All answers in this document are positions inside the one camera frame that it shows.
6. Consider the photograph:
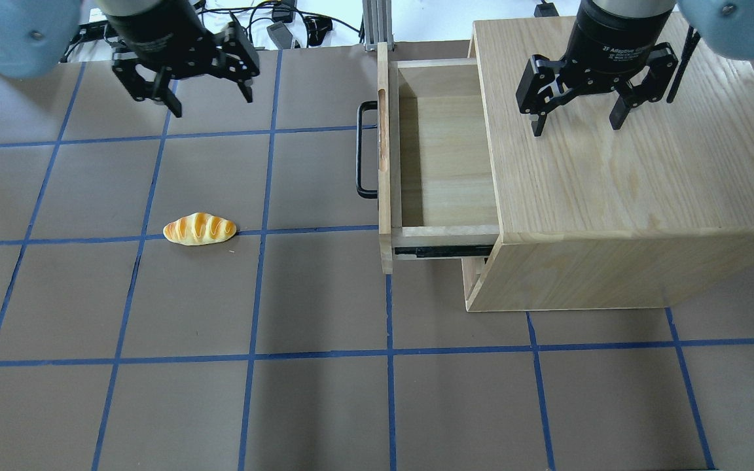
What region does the yellow toy bread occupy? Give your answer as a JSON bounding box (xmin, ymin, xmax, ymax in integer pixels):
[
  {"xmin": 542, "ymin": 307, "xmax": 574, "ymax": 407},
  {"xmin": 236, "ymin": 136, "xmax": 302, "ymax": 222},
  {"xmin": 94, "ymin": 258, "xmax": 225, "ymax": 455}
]
[{"xmin": 162, "ymin": 212, "xmax": 238, "ymax": 247}]

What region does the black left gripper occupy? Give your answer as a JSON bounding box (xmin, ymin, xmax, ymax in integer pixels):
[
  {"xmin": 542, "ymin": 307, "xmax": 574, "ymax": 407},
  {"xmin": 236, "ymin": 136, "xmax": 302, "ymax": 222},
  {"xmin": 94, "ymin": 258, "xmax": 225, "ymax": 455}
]
[{"xmin": 99, "ymin": 1, "xmax": 260, "ymax": 118}]

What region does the wooden drawer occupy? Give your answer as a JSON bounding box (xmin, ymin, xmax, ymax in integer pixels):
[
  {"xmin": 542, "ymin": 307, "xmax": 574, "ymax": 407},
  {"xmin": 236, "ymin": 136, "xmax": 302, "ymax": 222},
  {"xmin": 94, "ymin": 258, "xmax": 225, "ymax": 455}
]
[{"xmin": 357, "ymin": 43, "xmax": 499, "ymax": 275}]

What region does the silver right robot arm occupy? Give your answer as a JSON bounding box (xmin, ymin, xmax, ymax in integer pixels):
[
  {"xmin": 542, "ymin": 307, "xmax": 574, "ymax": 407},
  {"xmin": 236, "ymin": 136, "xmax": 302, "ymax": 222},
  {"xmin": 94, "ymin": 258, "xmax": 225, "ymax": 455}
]
[{"xmin": 515, "ymin": 1, "xmax": 754, "ymax": 137}]

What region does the aluminium frame post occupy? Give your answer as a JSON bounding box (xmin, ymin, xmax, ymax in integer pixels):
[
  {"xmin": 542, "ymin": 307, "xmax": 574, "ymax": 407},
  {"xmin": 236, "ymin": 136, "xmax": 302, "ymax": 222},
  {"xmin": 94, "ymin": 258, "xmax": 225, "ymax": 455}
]
[{"xmin": 361, "ymin": 0, "xmax": 395, "ymax": 52}]

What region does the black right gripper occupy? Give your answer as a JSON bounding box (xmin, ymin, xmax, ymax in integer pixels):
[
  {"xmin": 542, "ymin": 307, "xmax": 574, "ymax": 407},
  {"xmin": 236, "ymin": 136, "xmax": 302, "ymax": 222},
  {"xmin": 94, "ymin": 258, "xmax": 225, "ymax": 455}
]
[{"xmin": 516, "ymin": 1, "xmax": 679, "ymax": 137}]

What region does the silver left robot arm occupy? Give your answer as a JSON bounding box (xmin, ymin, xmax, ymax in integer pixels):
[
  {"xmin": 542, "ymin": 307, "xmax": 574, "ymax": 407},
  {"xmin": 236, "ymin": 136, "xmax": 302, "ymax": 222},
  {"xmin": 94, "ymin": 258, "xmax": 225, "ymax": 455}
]
[{"xmin": 0, "ymin": 1, "xmax": 260, "ymax": 118}]

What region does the wooden drawer cabinet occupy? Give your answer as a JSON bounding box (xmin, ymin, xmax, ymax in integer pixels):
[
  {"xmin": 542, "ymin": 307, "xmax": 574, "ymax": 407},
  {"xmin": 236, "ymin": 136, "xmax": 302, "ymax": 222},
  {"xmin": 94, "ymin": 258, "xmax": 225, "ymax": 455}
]
[{"xmin": 463, "ymin": 17, "xmax": 754, "ymax": 312}]

